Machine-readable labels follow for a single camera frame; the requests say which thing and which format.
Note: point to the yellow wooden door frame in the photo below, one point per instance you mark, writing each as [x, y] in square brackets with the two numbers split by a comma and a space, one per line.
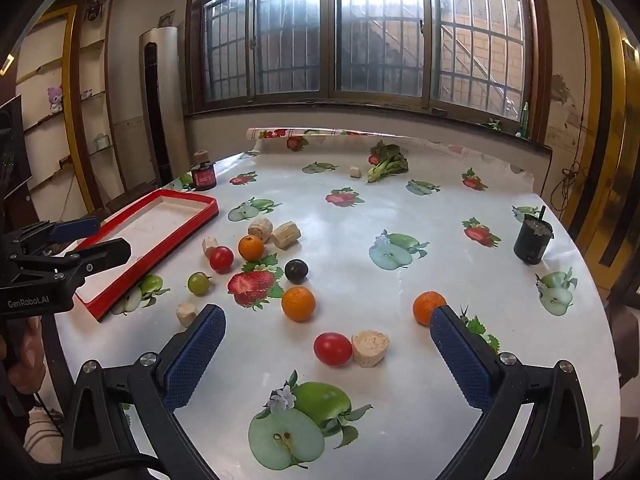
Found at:
[607, 160]

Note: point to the red rectangular tray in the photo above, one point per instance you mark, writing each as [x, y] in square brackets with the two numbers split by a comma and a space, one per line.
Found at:
[150, 225]

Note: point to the small beige fibrous chunk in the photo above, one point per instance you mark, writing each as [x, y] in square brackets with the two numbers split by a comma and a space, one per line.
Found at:
[355, 171]
[210, 246]
[185, 314]

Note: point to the dark purple plum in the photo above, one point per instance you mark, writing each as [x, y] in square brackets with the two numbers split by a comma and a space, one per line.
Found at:
[295, 270]

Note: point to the person's left hand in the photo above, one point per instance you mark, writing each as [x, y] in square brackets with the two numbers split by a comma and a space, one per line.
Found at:
[30, 355]

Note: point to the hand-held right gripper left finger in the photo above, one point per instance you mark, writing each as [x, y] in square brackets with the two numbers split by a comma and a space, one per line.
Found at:
[195, 355]

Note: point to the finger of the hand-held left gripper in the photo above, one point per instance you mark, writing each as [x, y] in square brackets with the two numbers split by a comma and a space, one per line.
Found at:
[102, 255]
[75, 228]

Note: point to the red tomato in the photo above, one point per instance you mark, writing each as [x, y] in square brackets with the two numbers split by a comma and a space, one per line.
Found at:
[332, 348]
[221, 258]

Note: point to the black cup with straw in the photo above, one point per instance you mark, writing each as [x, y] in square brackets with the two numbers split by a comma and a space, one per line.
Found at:
[532, 240]

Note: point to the wall shelf unit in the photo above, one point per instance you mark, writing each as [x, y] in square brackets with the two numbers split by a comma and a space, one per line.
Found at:
[75, 110]

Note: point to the large beige fibrous chunk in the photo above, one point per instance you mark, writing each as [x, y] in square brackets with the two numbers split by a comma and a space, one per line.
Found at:
[286, 235]

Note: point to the barred window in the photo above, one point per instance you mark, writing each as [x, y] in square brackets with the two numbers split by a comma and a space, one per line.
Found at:
[280, 35]

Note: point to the small orange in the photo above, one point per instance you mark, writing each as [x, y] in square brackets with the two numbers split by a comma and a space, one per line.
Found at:
[250, 247]

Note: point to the purple plush toy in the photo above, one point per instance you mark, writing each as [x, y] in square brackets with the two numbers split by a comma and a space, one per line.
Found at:
[55, 99]

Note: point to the small green plant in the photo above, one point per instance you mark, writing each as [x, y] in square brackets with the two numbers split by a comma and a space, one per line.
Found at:
[495, 124]

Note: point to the wall thermostat panel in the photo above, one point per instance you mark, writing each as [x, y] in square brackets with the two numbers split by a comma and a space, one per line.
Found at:
[7, 63]

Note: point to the dark jar with cork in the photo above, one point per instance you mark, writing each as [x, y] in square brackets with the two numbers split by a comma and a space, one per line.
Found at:
[203, 176]

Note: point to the white box on shelf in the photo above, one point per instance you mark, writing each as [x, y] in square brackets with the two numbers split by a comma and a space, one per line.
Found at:
[100, 142]

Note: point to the fruit print tablecloth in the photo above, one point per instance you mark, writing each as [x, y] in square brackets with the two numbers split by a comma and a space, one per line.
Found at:
[350, 240]

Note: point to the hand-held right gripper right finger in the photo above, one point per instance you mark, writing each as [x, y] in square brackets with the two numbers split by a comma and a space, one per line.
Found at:
[460, 360]

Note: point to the tower air conditioner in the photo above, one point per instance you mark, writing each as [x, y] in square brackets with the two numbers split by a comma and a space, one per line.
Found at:
[160, 105]

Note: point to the low wooden cabinet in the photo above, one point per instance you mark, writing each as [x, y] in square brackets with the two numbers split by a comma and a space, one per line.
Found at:
[132, 200]

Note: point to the green bottle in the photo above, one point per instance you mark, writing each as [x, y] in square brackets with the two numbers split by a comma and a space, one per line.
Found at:
[524, 120]

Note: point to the black television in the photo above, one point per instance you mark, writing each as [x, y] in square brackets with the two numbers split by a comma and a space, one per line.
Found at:
[12, 150]

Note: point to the green leafy vegetable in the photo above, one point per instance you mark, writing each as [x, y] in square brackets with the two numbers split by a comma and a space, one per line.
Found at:
[387, 162]

